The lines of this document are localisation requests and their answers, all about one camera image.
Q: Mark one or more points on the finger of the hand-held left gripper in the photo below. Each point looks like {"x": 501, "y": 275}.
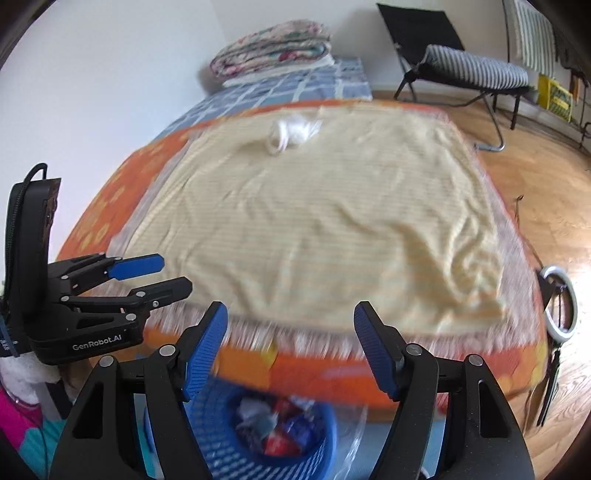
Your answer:
{"x": 166, "y": 288}
{"x": 134, "y": 266}

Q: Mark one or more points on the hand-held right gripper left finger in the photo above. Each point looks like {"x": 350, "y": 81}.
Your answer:
{"x": 207, "y": 350}

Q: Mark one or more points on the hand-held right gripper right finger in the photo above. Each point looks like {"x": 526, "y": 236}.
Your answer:
{"x": 376, "y": 346}

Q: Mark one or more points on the blue plastic basket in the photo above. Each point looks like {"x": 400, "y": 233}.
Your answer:
{"x": 221, "y": 415}

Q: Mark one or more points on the person's left hand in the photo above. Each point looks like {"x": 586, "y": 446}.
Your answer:
{"x": 32, "y": 376}

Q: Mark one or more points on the striped yellow blanket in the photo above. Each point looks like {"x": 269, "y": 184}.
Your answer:
{"x": 323, "y": 207}

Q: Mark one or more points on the black tripod stand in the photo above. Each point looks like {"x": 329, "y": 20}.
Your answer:
{"x": 550, "y": 383}

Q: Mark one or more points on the white tissue ball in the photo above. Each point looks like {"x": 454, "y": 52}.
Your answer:
{"x": 277, "y": 138}

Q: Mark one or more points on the teal trousers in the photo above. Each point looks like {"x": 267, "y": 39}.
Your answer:
{"x": 44, "y": 452}

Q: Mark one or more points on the crumpled white plastic film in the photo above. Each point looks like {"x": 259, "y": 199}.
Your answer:
{"x": 304, "y": 127}

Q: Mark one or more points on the blue checked bedsheet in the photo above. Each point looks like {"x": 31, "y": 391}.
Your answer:
{"x": 277, "y": 87}

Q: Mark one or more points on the folded floral quilt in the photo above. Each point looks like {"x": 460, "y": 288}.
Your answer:
{"x": 272, "y": 46}

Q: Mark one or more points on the striped chair cushion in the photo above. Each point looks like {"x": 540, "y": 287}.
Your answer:
{"x": 475, "y": 69}

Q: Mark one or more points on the yellow plastic crate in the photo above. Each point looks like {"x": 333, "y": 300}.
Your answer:
{"x": 556, "y": 97}

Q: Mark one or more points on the black folding chair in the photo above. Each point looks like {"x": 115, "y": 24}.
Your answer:
{"x": 415, "y": 27}

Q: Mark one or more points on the striped hanging towel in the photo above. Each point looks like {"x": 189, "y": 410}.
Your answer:
{"x": 533, "y": 37}

